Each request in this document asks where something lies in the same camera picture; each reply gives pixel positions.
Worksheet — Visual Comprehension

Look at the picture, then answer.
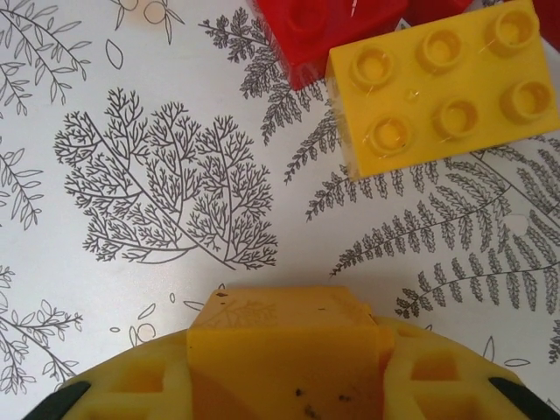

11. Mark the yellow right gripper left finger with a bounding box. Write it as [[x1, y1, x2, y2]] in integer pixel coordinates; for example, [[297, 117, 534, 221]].
[[25, 330, 194, 420]]

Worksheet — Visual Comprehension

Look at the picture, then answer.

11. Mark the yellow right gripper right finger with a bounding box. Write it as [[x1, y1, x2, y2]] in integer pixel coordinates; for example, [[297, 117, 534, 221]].
[[376, 317, 560, 420]]

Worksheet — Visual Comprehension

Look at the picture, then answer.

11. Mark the yellow lego brick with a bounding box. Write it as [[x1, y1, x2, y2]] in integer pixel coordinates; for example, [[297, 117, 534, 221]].
[[327, 0, 560, 179], [186, 286, 381, 420]]

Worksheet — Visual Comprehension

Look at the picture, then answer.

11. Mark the red lego brick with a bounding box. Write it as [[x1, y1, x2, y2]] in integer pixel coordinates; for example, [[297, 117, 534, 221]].
[[252, 0, 411, 92], [409, 0, 477, 26]]

